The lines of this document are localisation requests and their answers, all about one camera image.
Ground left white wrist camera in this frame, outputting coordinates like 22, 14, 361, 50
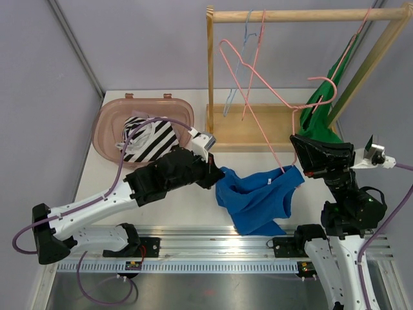
188, 127, 216, 162

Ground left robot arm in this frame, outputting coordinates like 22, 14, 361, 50
32, 147, 225, 265

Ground green tank top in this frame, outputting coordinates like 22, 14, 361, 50
292, 32, 359, 145

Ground pink wire hanger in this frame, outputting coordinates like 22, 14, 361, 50
218, 39, 338, 174
241, 10, 267, 121
307, 8, 371, 116

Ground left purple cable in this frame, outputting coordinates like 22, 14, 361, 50
12, 118, 197, 306

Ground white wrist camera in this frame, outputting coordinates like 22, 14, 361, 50
351, 135, 396, 169
188, 127, 216, 162

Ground wooden clothes rack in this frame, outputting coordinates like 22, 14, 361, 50
206, 3, 412, 153

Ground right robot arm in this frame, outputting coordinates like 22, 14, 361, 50
290, 134, 394, 309

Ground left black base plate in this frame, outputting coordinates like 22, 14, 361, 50
103, 237, 161, 258

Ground pink plastic basin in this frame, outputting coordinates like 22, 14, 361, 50
92, 93, 194, 164

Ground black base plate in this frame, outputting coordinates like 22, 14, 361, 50
272, 236, 302, 258
103, 237, 161, 258

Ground blue tank top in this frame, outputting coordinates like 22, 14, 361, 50
216, 165, 304, 236

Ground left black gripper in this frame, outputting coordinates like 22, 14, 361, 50
166, 149, 225, 192

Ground white slotted cable duct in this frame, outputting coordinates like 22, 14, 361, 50
57, 260, 299, 274

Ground aluminium mounting rail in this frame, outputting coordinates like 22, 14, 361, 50
43, 224, 395, 261

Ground purple cable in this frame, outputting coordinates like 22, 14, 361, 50
12, 118, 197, 306
264, 163, 413, 310

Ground blue wire hanger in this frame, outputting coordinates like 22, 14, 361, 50
223, 9, 257, 116

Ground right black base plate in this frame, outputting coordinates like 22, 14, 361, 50
272, 236, 302, 258

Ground black white striped tank top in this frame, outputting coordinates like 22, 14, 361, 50
123, 121, 179, 163

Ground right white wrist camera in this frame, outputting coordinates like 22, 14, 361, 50
351, 135, 396, 169

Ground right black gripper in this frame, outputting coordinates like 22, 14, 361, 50
292, 132, 358, 207

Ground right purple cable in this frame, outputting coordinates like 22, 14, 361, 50
264, 163, 413, 310

